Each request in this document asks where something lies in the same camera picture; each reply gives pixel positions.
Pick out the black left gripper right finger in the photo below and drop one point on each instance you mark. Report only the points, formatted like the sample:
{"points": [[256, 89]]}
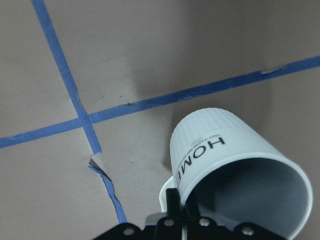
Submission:
{"points": [[199, 227]]}

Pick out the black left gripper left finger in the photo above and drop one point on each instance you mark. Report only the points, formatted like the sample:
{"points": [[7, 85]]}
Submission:
{"points": [[170, 226]]}

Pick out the white ribbed mug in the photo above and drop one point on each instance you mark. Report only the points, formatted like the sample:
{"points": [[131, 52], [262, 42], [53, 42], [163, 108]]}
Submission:
{"points": [[236, 175]]}

